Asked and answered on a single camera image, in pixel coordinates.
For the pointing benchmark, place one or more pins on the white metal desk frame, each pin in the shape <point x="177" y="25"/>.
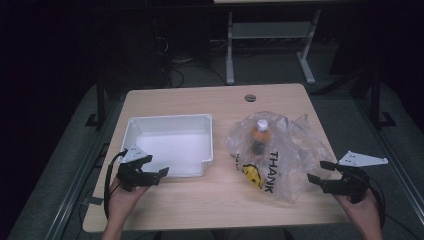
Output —
<point x="229" y="50"/>

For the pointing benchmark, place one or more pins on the black metal stand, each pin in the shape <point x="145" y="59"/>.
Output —
<point x="376" y="96"/>
<point x="100" y="100"/>

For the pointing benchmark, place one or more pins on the person's left hand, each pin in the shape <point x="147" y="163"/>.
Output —
<point x="121" y="203"/>

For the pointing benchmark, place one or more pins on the clear printed plastic bag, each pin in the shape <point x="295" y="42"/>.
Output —
<point x="300" y="150"/>

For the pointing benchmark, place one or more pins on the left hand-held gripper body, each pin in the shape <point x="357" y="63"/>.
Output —
<point x="133" y="154"/>

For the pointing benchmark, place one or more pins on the orange bottle with white cap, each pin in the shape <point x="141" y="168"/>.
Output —
<point x="261" y="135"/>

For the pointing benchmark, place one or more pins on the metal floor rail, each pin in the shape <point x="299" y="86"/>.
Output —
<point x="393" y="156"/>
<point x="76" y="186"/>

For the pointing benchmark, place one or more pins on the grey tape strip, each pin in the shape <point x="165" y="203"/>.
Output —
<point x="92" y="200"/>

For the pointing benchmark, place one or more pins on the person's right hand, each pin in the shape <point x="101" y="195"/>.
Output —
<point x="363" y="213"/>

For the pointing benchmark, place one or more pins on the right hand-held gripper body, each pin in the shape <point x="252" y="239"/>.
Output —
<point x="353" y="185"/>

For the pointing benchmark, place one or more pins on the white plastic tray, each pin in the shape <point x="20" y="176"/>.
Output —
<point x="173" y="146"/>

